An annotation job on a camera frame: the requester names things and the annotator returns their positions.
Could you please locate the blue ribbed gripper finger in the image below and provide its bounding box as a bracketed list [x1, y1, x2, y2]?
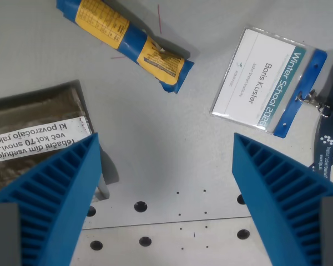
[0, 132, 102, 266]
[231, 132, 333, 266]

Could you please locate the blue bag with yellow labels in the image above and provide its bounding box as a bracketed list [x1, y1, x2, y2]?
[55, 0, 195, 95]

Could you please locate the brown tobacco pouch with warning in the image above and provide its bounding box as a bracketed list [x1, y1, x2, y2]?
[0, 80, 110, 200]

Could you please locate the conference name badge holder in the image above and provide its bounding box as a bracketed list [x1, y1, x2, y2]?
[209, 26, 328, 139]

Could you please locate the dark blue printed lanyard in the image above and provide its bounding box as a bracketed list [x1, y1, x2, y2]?
[307, 49, 333, 185]

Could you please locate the metal lanyard clip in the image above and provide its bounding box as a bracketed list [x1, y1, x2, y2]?
[295, 89, 326, 111]

